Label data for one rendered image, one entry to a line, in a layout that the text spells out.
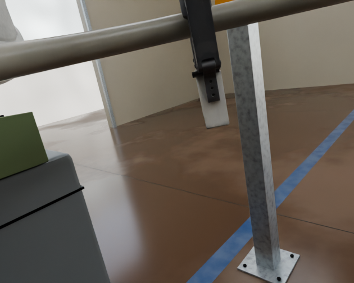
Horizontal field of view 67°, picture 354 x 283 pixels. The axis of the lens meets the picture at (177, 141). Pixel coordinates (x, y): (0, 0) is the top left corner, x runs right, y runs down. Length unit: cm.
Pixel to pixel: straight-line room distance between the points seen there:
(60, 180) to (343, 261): 120
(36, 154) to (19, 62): 17
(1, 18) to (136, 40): 41
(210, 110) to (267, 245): 95
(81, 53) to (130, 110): 527
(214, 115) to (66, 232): 28
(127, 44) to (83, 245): 32
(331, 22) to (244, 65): 507
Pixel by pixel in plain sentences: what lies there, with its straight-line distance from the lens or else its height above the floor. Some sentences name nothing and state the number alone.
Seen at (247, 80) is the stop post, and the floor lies 80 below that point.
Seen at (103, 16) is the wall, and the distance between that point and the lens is 557.
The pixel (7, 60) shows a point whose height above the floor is 92.
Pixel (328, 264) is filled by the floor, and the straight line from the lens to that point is 138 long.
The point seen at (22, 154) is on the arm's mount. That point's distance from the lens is 41.
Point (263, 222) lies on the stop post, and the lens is 117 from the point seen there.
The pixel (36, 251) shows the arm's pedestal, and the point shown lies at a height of 68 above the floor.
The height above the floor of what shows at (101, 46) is 93.
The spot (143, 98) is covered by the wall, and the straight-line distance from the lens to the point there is 579.
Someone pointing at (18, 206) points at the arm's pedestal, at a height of 76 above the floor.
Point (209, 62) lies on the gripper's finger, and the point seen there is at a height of 89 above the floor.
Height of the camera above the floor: 89
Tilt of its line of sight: 15 degrees down
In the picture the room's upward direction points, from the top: 11 degrees counter-clockwise
